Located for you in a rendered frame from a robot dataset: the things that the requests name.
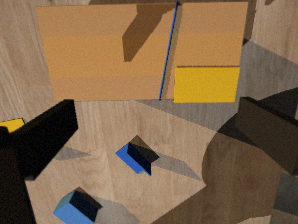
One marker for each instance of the tan cardboard box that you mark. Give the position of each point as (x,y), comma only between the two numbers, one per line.
(112,52)

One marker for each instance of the blue rectangular block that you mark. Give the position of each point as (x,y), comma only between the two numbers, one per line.
(134,159)

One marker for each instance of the blue box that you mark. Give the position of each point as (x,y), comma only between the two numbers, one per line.
(75,209)

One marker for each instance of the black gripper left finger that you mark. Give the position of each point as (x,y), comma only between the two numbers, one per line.
(25,153)

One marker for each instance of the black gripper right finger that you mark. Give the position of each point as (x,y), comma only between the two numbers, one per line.
(271,130)

